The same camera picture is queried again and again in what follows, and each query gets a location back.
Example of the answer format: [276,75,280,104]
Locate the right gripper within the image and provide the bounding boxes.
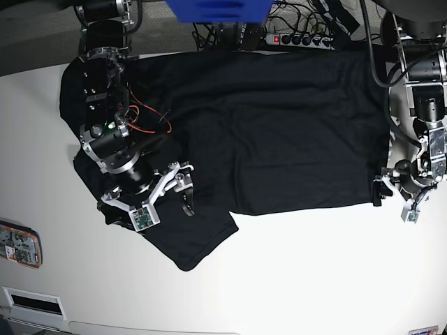
[97,162,195,227]

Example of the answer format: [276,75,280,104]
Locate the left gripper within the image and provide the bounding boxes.
[372,159,437,211]

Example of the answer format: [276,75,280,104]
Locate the black T-shirt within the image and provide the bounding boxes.
[58,48,392,272]

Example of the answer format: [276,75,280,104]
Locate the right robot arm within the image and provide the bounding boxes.
[66,1,194,232]

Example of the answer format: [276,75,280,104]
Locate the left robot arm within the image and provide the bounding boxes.
[360,1,446,223]

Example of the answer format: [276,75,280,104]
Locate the red white sticker label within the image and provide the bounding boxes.
[408,325,439,335]

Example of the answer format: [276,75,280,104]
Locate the white power strip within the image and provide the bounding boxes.
[265,33,334,50]

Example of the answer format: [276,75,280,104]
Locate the black power adapter brick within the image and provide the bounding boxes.
[240,23,264,51]

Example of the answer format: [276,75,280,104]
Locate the blue plastic box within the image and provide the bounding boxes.
[166,0,273,23]

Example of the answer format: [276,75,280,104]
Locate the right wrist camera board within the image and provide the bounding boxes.
[129,204,160,232]

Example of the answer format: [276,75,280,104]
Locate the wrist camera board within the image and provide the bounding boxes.
[129,204,160,232]
[401,207,420,224]

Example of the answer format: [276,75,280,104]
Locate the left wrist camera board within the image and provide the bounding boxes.
[401,207,420,224]

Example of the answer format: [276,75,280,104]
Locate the white table cable grommet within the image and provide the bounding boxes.
[1,286,66,320]

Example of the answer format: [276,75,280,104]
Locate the tangled black cables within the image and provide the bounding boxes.
[191,0,364,50]

